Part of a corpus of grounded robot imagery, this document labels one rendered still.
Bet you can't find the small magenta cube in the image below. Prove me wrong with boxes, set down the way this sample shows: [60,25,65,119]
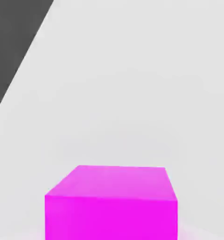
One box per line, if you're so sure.
[45,165,179,240]

